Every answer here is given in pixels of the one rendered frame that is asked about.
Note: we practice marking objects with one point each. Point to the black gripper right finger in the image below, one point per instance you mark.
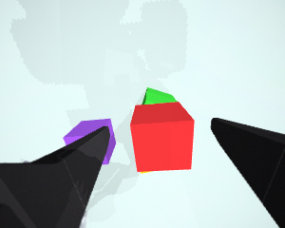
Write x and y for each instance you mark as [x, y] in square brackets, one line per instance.
[259, 156]

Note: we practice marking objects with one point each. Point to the green block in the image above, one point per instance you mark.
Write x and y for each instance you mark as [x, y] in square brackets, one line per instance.
[160, 93]
[152, 98]

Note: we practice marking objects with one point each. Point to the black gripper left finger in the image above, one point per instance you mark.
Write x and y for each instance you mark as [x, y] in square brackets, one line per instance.
[53, 191]

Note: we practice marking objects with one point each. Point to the red block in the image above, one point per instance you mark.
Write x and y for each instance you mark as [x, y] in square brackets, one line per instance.
[162, 136]

